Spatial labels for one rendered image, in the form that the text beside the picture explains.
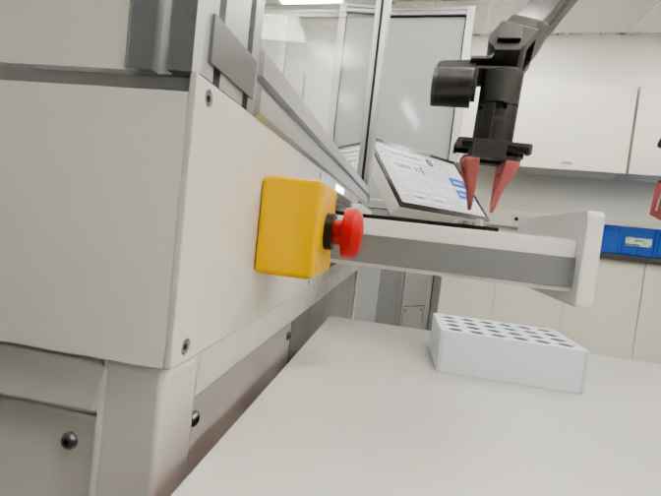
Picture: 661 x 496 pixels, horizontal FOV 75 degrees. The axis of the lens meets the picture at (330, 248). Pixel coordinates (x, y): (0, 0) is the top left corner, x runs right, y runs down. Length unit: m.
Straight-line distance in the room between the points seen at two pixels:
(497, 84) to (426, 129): 1.70
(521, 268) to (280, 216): 0.33
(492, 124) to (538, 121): 3.45
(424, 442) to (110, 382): 0.18
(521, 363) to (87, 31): 0.39
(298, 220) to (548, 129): 3.87
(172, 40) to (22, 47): 0.08
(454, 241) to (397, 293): 1.04
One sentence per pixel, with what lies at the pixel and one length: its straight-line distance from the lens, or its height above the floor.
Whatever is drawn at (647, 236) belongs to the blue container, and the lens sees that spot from 4.03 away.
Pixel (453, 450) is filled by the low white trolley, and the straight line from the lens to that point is 0.28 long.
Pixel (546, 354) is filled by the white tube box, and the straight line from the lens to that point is 0.42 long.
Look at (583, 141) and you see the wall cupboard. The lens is 4.16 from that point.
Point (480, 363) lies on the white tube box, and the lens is 0.41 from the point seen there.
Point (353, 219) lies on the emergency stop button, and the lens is 0.32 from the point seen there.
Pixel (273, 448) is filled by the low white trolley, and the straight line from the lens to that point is 0.25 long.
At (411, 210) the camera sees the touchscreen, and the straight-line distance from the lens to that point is 1.38.
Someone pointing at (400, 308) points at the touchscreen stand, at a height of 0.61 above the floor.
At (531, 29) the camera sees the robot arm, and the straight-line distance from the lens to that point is 0.78.
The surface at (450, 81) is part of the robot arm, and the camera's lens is 0.69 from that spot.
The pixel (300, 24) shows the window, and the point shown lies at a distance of 0.47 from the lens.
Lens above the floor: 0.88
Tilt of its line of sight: 3 degrees down
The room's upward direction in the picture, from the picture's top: 6 degrees clockwise
